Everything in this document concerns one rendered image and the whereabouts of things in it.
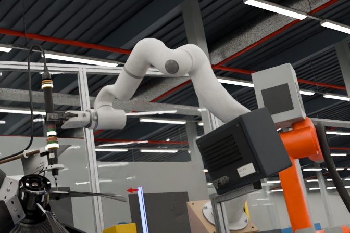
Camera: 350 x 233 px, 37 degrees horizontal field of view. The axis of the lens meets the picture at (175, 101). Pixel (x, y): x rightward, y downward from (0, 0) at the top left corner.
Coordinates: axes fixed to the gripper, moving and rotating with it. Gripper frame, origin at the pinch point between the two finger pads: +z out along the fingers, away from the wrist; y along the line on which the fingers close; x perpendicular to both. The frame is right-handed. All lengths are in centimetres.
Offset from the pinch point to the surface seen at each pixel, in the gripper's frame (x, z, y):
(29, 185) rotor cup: -27.6, 11.7, -5.8
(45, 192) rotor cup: -30.9, 7.0, -8.7
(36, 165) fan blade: -15.4, 3.4, 13.6
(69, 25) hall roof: 447, -285, 738
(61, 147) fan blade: -8.4, -7.7, 13.4
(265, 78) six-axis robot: 120, -311, 217
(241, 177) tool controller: -42, -33, -73
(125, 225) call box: -43, -36, 21
